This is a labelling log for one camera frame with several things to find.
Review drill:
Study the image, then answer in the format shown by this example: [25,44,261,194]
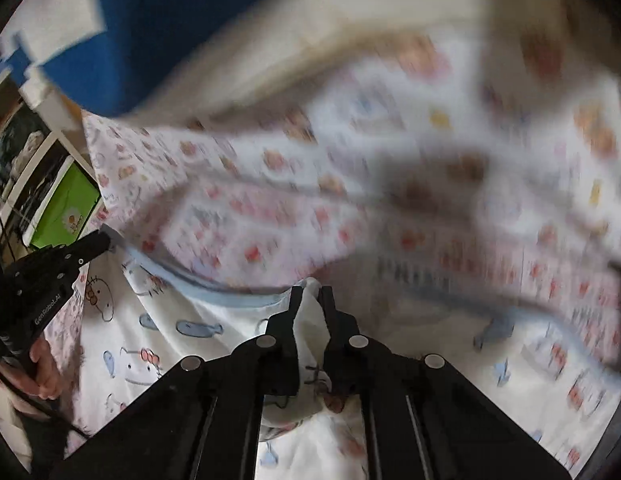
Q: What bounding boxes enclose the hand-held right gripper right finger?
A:
[319,286,574,480]

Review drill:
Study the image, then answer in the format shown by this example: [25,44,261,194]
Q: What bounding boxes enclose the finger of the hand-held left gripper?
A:
[60,229,116,266]

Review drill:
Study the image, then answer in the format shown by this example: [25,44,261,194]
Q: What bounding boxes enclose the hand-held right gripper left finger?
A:
[48,285,304,480]

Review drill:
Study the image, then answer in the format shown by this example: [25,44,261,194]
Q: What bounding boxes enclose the white cartoon print pants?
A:
[70,232,546,480]

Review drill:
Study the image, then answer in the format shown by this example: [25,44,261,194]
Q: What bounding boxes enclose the person's left hand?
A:
[26,336,64,403]

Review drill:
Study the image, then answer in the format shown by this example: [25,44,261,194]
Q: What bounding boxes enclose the green box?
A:
[28,157,104,251]

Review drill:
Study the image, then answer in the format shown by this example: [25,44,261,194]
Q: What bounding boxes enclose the wooden shelf unit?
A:
[0,75,86,261]

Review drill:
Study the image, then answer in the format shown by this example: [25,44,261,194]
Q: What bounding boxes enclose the printed bed sheet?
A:
[83,25,621,461]

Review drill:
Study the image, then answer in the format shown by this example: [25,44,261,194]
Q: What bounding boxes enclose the striped curtain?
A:
[0,0,591,126]

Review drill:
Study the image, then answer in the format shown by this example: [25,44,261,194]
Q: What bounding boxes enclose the black cable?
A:
[0,367,91,441]

